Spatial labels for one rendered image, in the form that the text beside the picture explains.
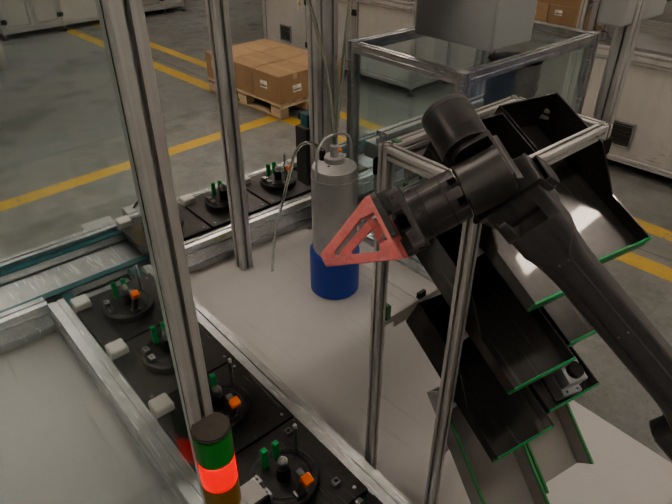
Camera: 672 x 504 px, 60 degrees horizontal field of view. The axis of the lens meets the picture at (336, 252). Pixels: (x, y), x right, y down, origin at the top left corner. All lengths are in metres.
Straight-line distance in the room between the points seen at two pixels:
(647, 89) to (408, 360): 3.60
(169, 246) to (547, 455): 0.92
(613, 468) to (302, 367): 0.79
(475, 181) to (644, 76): 4.32
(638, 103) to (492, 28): 3.22
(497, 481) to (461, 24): 1.25
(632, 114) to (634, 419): 2.67
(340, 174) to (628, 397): 1.87
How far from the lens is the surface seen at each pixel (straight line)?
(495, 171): 0.60
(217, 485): 0.84
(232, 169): 1.81
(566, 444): 1.34
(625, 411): 2.95
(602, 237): 1.00
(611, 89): 2.31
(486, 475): 1.20
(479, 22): 1.82
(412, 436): 1.49
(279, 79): 5.52
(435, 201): 0.59
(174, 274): 0.66
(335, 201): 1.66
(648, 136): 4.97
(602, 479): 1.53
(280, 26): 7.62
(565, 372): 1.13
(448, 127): 0.63
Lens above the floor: 2.01
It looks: 34 degrees down
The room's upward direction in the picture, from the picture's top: straight up
